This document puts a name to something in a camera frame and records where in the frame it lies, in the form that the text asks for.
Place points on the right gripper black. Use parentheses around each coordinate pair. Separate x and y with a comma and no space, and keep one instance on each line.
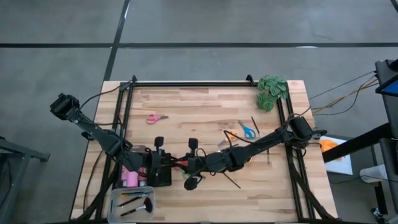
(196,164)

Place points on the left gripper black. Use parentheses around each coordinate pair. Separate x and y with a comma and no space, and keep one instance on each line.
(155,163)

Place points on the red paint bottle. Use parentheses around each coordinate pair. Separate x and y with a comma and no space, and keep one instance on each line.
(142,179)

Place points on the light pink paint bottle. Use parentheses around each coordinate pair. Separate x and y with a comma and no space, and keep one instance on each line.
(132,180)

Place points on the blue paintbrush yellow ends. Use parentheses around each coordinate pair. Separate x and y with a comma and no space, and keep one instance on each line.
(146,193)

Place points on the black marker pen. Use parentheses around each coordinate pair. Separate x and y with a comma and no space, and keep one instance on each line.
(133,193)

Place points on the thin black paintbrush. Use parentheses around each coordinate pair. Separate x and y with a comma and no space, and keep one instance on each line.
(231,180)

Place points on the long black paintbrush silver ferrule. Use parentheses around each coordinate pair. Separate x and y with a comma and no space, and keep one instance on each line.
(130,202)

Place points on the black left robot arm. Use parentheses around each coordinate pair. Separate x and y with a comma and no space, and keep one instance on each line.
(99,135)

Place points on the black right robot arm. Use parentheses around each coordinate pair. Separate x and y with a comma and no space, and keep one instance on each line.
(255,149)

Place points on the black mesh basket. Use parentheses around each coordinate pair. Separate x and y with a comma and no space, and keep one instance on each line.
(167,174)

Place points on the orange scissors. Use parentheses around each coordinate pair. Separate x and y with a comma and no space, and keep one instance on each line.
(221,143)

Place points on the pink scissors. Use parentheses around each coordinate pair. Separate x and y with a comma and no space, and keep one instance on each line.
(159,118)

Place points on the blue and orange paintbrush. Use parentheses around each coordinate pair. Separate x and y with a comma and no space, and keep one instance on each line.
(248,160)

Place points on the blue scissors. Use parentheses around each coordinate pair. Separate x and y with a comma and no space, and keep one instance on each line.
(245,129)

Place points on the clear plastic container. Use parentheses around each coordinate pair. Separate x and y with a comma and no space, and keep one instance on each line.
(115,217)

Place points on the thin brown paintbrush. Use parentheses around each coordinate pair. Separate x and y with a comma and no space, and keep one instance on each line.
(255,127)

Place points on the short black paintbrush silver ferrule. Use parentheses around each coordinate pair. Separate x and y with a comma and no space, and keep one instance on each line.
(268,157)

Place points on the green striped potted plant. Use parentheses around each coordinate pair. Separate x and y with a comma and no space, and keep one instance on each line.
(270,93)

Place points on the orange cloth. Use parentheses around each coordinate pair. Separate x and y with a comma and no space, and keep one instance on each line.
(328,145)

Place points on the grey metal stand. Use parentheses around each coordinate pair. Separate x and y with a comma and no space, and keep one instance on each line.
(18,152)

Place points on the white sheet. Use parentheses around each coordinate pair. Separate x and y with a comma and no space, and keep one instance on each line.
(342,166)

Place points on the black diagonal beam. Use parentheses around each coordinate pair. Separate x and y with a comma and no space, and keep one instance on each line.
(351,146)

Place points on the white paper roll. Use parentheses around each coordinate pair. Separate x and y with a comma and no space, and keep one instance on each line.
(373,174)

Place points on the monitor with blue screen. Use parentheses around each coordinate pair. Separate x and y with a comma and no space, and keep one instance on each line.
(388,88)

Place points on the black aluminium table frame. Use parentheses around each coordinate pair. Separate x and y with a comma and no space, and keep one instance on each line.
(192,84)

